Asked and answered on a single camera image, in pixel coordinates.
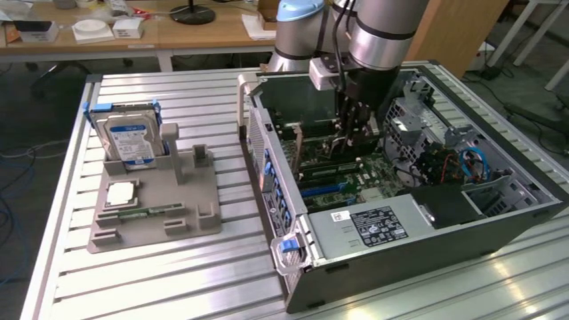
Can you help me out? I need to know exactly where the black camera cable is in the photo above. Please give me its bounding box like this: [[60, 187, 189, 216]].
[[332, 0, 357, 93]]

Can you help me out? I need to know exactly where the white table frame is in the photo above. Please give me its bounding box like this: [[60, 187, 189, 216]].
[[487, 0, 569, 91]]

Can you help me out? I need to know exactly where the black internal wire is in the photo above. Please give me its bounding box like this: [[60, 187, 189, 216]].
[[393, 143, 445, 187]]

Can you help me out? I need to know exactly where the white paper stack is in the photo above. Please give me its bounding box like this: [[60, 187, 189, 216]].
[[241, 13, 279, 40]]

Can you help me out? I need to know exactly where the green motherboard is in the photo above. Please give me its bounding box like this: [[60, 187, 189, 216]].
[[277, 115, 401, 214]]

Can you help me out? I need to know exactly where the grey power supply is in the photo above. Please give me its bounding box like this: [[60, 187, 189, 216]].
[[307, 195, 440, 261]]

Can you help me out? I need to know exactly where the wooden desk white frame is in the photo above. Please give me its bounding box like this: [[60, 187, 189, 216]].
[[0, 0, 401, 73]]

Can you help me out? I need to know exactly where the brown cardboard box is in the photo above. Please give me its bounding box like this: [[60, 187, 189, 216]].
[[256, 0, 281, 23]]

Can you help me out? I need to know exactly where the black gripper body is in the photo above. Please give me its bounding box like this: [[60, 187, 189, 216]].
[[336, 65, 403, 111]]

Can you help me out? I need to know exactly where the wooden cabinet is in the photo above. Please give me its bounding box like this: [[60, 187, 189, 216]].
[[403, 0, 512, 79]]

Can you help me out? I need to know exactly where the grey parts rack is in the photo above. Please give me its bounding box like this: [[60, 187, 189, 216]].
[[87, 123, 223, 254]]

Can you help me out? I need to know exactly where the silver CPU chip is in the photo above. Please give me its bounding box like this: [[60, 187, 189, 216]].
[[105, 182, 140, 206]]

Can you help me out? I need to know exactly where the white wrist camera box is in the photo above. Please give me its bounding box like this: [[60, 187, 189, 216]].
[[309, 58, 347, 91]]

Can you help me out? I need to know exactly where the white box black top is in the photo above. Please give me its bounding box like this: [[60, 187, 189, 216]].
[[12, 20, 61, 43]]

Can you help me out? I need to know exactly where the hard disk with blue carrier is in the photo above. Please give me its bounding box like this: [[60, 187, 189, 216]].
[[83, 101, 161, 171]]

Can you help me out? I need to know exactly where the white carton box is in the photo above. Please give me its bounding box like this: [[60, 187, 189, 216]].
[[111, 18, 144, 39]]

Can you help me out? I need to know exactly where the black open PC case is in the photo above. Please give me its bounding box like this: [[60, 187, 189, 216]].
[[237, 65, 569, 314]]

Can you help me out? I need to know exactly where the blue expansion slot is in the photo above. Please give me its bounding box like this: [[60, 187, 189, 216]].
[[301, 181, 349, 198]]

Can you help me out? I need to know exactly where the blue disk wire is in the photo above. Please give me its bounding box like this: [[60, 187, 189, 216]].
[[459, 147, 493, 183]]

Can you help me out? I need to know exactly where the black lamp base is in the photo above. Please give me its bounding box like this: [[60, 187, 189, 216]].
[[169, 0, 217, 26]]

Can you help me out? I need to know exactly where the green RAM stick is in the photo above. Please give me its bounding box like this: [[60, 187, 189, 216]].
[[116, 203, 184, 217], [296, 163, 363, 179]]

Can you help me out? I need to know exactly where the blue case release latch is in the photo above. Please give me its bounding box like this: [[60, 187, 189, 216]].
[[277, 237, 299, 255]]

